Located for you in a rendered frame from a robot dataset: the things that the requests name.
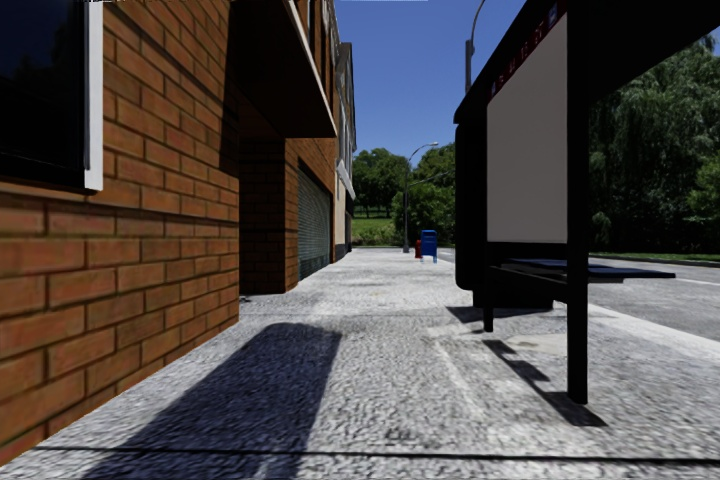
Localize red brick building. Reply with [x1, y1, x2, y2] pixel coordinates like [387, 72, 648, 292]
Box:
[0, 0, 341, 479]

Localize grey street lamp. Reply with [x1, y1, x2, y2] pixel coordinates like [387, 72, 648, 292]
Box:
[402, 141, 440, 254]
[464, 0, 488, 95]

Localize black bus shelter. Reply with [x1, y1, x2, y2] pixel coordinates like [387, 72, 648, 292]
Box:
[453, 0, 720, 406]

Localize trees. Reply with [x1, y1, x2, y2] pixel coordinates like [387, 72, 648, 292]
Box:
[352, 34, 720, 256]

